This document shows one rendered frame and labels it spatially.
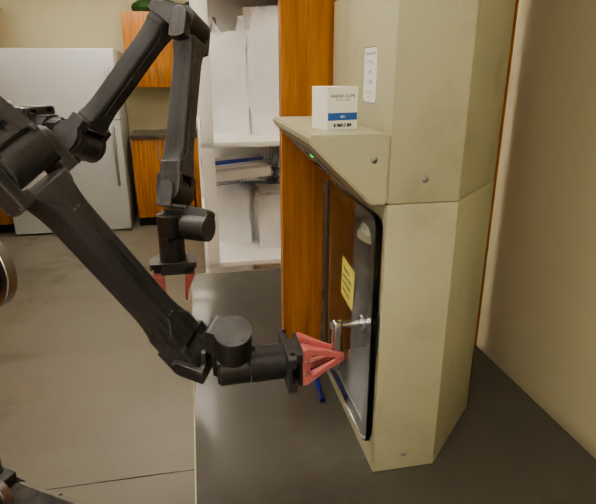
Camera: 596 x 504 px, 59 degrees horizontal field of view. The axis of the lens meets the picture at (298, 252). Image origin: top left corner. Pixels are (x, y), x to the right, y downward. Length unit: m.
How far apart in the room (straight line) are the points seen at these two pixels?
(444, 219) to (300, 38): 0.48
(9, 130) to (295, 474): 0.68
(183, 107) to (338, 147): 0.56
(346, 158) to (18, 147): 0.42
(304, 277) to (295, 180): 0.22
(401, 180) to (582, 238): 0.45
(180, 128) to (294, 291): 0.44
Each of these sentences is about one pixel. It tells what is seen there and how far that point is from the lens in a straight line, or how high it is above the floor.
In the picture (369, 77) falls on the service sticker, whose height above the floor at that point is 1.58.
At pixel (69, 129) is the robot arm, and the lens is 1.35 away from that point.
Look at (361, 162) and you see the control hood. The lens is 0.73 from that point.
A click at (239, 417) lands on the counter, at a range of 1.10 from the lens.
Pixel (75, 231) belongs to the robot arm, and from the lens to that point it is 0.76.
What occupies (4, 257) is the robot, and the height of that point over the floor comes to 1.18.
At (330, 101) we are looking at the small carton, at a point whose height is 1.55.
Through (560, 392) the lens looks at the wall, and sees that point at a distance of 1.22.
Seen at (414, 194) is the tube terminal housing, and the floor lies 1.42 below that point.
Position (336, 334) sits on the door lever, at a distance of 0.86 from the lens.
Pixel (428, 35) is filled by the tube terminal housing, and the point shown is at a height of 1.63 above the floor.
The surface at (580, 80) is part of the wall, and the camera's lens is 1.13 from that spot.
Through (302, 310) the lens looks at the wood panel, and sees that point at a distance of 1.20.
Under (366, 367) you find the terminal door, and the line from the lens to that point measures 0.88.
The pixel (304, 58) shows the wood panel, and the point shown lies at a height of 1.61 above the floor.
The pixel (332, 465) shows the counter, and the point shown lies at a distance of 0.99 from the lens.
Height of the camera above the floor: 1.59
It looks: 19 degrees down
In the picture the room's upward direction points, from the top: straight up
